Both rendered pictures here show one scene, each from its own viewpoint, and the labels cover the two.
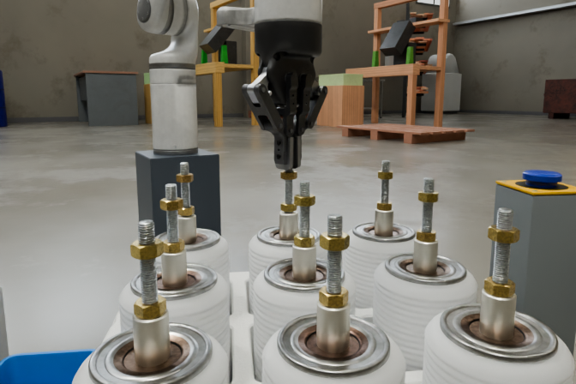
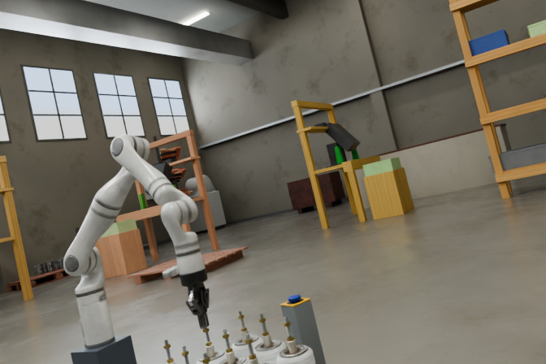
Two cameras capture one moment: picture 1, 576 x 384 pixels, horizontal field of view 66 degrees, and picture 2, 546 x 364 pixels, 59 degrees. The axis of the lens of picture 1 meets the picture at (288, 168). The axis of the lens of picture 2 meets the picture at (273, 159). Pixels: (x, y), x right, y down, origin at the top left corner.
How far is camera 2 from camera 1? 0.97 m
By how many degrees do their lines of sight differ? 31
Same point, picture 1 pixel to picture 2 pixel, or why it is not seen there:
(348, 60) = not seen: hidden behind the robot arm
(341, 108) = (122, 256)
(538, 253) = (301, 327)
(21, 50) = not seen: outside the picture
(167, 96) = (95, 310)
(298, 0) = (198, 263)
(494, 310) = (291, 345)
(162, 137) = (95, 336)
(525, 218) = (293, 315)
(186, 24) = (96, 265)
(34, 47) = not seen: outside the picture
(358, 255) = (241, 353)
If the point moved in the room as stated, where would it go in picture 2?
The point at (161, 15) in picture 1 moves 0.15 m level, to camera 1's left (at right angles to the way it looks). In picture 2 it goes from (85, 265) to (35, 279)
